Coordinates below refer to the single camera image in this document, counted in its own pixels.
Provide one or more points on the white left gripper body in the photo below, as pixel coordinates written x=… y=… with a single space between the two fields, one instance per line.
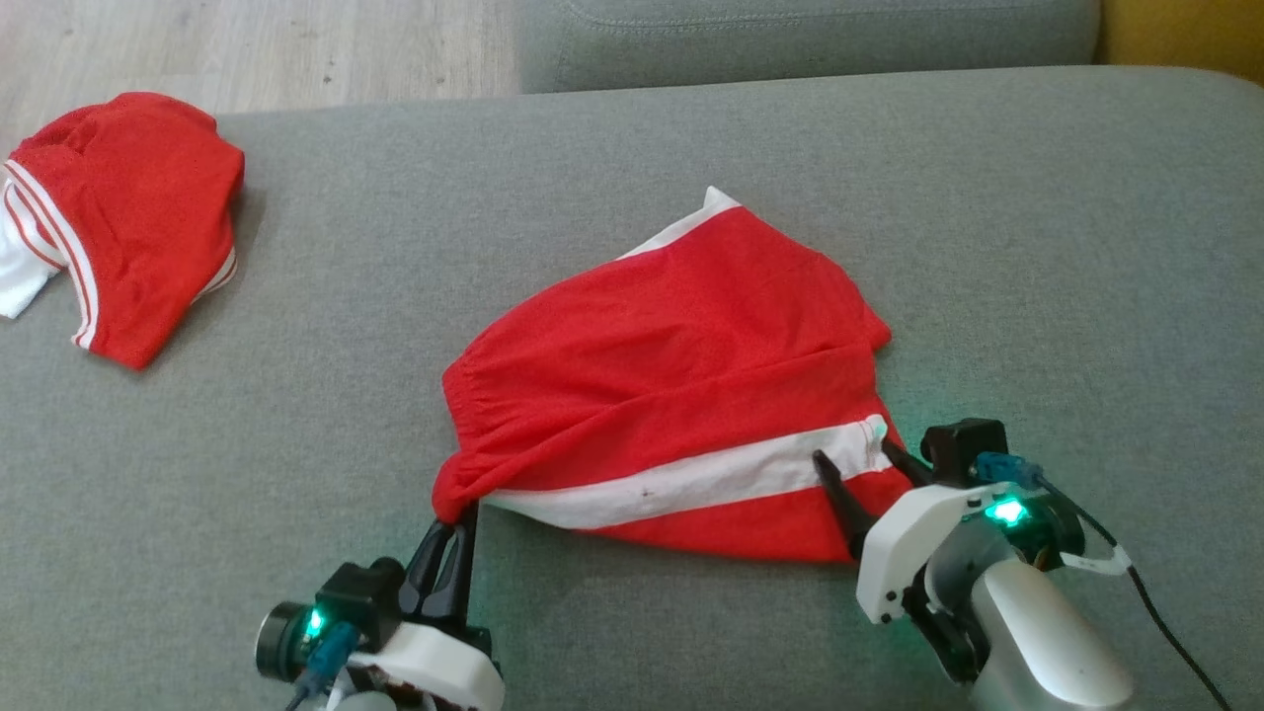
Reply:
x=434 y=662

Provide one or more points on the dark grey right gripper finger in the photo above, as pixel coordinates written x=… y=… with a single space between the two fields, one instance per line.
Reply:
x=908 y=469
x=847 y=518

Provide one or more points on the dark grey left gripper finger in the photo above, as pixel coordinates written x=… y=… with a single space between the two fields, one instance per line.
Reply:
x=425 y=578
x=464 y=583

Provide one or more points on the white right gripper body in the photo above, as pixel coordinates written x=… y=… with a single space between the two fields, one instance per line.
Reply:
x=918 y=538

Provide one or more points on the red shorts with white stripe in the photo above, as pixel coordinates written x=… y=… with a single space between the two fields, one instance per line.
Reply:
x=671 y=365

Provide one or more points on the red shirt with white trim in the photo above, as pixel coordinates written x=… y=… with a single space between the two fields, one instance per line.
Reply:
x=128 y=217

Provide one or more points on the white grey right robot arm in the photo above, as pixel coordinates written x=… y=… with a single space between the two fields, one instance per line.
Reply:
x=1037 y=642

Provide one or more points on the grey fabric sofa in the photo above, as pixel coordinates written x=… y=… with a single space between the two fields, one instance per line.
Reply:
x=632 y=197

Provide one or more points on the grey sofa back cushion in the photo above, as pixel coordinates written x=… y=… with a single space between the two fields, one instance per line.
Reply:
x=810 y=44

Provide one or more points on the yellow cushion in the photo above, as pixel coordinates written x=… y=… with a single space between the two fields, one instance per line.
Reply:
x=1185 y=35

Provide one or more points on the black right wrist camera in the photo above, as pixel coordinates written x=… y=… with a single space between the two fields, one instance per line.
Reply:
x=963 y=449

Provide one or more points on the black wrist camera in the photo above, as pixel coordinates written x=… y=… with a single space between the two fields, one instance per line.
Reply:
x=360 y=597
x=963 y=449

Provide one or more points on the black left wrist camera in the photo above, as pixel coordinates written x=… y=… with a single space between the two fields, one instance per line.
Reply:
x=360 y=597

